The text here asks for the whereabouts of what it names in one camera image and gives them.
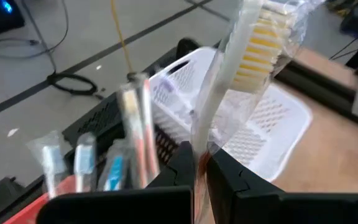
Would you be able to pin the wide black perforated plate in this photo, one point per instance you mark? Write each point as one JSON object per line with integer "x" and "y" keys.
{"x": 185, "y": 46}

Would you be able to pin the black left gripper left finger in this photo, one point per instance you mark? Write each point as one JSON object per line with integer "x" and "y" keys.
{"x": 182, "y": 171}

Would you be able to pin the white perforated plastic basket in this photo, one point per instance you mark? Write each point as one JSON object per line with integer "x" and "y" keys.
{"x": 275, "y": 130}

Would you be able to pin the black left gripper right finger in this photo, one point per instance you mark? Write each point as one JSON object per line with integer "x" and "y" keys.
{"x": 225, "y": 180}

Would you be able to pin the purple toothbrush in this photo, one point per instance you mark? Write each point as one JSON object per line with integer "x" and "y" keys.
{"x": 166, "y": 87}

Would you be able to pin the white paper scrap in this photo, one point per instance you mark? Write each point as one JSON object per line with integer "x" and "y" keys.
{"x": 98, "y": 67}
{"x": 12, "y": 132}

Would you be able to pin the orange plastic bin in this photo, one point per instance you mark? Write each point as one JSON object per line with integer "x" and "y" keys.
{"x": 26, "y": 214}

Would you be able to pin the orange toothbrush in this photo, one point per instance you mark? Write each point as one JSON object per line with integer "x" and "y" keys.
{"x": 149, "y": 124}
{"x": 132, "y": 124}

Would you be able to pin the black aluminium table frame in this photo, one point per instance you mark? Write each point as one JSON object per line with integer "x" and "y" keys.
{"x": 322, "y": 90}

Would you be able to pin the black slotted plastic basket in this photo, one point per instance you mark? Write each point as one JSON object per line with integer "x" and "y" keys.
{"x": 166, "y": 146}

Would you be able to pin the yellow toothbrush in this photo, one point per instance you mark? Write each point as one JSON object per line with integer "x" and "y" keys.
{"x": 225, "y": 77}

